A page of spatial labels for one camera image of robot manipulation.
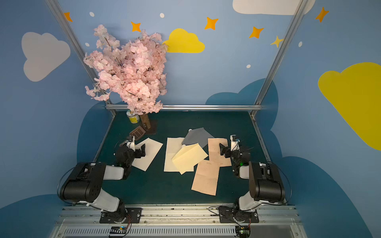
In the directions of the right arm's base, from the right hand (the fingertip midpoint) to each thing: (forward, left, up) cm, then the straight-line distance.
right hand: (229, 141), depth 94 cm
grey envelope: (+9, +21, -7) cm, 24 cm away
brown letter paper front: (-21, +14, -9) cm, 27 cm away
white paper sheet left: (-3, +52, -9) cm, 53 cm away
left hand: (-4, +60, 0) cm, 60 cm away
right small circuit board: (-46, -5, -11) cm, 48 cm away
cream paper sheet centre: (+2, +38, -10) cm, 39 cm away
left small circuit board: (-50, +58, -10) cm, 77 cm away
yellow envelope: (-8, +27, -9) cm, 29 cm away
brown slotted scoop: (+8, +65, -7) cm, 66 cm away
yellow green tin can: (+19, +70, -3) cm, 72 cm away
